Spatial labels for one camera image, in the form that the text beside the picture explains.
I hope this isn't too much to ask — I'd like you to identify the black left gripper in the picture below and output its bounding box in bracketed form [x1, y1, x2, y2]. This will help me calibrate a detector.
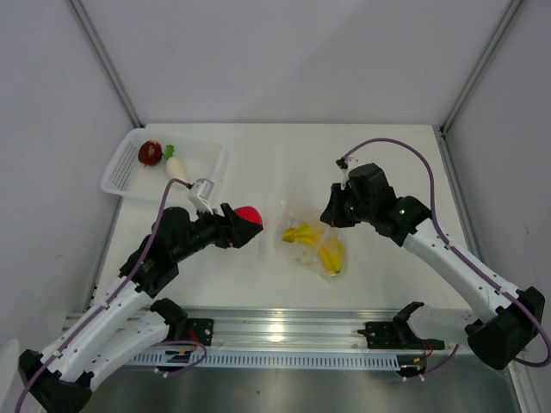
[172, 201, 262, 263]

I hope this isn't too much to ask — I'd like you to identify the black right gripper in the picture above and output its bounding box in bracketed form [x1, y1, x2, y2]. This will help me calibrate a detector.
[320, 183, 375, 229]

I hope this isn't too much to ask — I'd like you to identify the red apple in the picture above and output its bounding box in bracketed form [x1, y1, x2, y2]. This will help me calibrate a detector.
[234, 206, 263, 226]

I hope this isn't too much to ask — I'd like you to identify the yellow banana bunch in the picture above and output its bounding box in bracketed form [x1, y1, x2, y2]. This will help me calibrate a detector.
[282, 222, 347, 278]

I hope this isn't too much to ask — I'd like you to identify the clear zip top bag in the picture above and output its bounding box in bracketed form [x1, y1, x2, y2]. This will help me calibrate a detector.
[274, 202, 349, 283]

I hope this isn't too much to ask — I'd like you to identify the white radish with green top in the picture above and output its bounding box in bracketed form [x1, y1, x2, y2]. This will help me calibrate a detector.
[163, 145, 189, 182]

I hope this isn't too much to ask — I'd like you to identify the dark red mangosteen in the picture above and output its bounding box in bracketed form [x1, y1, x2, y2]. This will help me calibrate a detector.
[138, 140, 163, 167]

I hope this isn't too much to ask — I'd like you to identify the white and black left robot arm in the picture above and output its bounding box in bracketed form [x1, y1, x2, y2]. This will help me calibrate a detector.
[18, 204, 263, 412]

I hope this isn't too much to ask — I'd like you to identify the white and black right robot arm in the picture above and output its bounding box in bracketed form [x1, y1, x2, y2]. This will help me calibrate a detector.
[320, 163, 545, 370]

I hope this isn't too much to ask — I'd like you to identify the white perforated plastic basket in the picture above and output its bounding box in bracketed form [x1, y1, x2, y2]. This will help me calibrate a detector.
[100, 129, 228, 202]

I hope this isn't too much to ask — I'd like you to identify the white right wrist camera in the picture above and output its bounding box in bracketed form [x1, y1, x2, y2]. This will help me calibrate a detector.
[335, 157, 359, 182]

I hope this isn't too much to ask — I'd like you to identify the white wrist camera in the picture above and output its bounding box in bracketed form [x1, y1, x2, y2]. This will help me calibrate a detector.
[335, 157, 359, 182]
[188, 178, 214, 213]

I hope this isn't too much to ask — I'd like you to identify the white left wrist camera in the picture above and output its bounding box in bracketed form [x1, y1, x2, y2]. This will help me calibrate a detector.
[188, 178, 214, 213]

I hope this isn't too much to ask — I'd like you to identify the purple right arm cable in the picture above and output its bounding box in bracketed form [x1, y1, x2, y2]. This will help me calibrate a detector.
[335, 138, 550, 382]

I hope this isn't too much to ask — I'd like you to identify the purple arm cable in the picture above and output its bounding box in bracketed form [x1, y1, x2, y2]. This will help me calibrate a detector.
[15, 178, 207, 413]
[335, 138, 550, 382]

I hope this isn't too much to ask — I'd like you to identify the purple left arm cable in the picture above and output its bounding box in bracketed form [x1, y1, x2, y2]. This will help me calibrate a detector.
[15, 178, 207, 413]

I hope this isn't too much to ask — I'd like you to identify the aluminium mounting rail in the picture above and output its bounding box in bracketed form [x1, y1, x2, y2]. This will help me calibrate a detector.
[62, 307, 468, 352]

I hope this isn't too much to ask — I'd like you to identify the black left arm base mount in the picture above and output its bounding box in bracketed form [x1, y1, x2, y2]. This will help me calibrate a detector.
[167, 318, 214, 347]

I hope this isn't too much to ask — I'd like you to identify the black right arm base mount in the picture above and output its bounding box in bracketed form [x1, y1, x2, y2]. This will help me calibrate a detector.
[357, 321, 445, 350]

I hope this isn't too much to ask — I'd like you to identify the white slotted cable duct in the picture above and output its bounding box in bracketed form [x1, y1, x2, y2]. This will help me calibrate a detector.
[127, 350, 400, 372]

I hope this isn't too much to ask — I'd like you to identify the right aluminium frame post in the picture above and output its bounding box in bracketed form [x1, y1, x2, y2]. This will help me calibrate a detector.
[439, 0, 528, 139]

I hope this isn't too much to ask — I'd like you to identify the aluminium frame post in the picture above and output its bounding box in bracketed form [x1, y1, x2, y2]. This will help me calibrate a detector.
[65, 0, 144, 128]
[439, 0, 528, 139]

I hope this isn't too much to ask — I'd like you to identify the left aluminium frame post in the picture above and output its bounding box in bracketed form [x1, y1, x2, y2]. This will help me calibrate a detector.
[65, 0, 144, 128]

